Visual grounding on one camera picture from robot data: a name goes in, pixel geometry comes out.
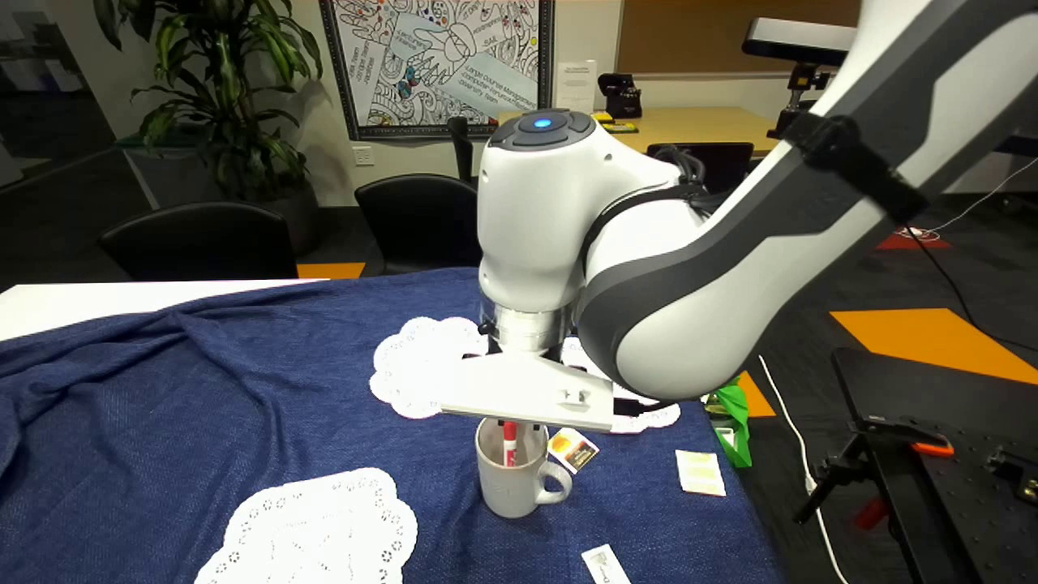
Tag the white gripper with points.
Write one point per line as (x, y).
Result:
(529, 391)

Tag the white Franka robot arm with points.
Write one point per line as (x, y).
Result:
(668, 249)

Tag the white ceramic mug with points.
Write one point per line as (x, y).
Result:
(517, 487)

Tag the white paper doily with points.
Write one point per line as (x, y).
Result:
(657, 418)
(313, 529)
(416, 361)

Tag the white narrow paper sachet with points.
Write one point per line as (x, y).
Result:
(603, 565)

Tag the cream square paper sachet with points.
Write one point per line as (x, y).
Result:
(701, 471)

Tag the green plastic bag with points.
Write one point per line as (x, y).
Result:
(735, 425)

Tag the black office chair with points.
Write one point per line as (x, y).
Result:
(719, 159)
(416, 223)
(206, 241)

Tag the white paper sheet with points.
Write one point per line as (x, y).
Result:
(576, 86)

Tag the dark blue table cloth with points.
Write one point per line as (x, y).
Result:
(164, 434)

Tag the black desk device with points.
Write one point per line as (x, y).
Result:
(622, 96)

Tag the light wooden desk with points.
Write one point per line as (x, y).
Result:
(693, 126)

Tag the framed drawn whiteboard poster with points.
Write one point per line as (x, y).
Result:
(438, 59)

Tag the orange-tipped black clamp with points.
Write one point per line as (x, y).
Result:
(897, 439)

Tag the brown cork pinboard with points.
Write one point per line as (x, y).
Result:
(693, 33)

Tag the large green potted plant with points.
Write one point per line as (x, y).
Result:
(223, 98)

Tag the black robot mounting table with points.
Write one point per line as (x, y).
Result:
(951, 521)

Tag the white-topped camera on stand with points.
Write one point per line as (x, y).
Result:
(795, 38)

